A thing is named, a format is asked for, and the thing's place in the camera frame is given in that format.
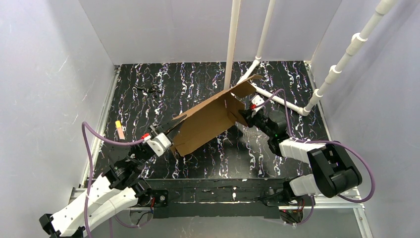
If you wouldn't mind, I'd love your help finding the white PVC pipe frame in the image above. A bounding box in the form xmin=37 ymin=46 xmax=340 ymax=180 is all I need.
xmin=236 ymin=0 xmax=396 ymax=117

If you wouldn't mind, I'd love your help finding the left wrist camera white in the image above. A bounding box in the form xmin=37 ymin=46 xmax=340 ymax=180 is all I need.
xmin=141 ymin=133 xmax=172 ymax=157

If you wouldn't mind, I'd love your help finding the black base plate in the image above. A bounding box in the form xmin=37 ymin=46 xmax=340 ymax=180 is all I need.
xmin=131 ymin=177 xmax=315 ymax=219

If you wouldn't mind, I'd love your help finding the small black clip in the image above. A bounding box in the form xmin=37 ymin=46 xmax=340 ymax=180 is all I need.
xmin=134 ymin=84 xmax=162 ymax=97

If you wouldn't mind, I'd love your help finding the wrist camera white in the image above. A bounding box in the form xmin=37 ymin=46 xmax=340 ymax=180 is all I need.
xmin=141 ymin=133 xmax=172 ymax=157
xmin=250 ymin=95 xmax=264 ymax=111

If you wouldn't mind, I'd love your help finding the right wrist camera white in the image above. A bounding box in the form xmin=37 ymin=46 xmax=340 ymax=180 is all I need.
xmin=250 ymin=95 xmax=264 ymax=111

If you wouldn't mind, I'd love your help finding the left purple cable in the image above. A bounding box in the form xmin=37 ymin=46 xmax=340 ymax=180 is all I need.
xmin=81 ymin=121 xmax=147 ymax=238

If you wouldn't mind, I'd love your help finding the brown cardboard box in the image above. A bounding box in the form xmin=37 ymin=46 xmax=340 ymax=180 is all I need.
xmin=170 ymin=74 xmax=264 ymax=156

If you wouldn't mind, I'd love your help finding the yellow pink marker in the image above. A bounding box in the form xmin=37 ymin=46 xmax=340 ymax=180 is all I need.
xmin=115 ymin=120 xmax=125 ymax=140

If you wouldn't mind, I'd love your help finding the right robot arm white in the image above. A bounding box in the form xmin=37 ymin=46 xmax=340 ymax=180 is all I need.
xmin=239 ymin=109 xmax=363 ymax=201

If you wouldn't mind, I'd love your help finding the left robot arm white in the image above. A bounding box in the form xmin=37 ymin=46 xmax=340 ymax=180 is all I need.
xmin=39 ymin=116 xmax=186 ymax=238

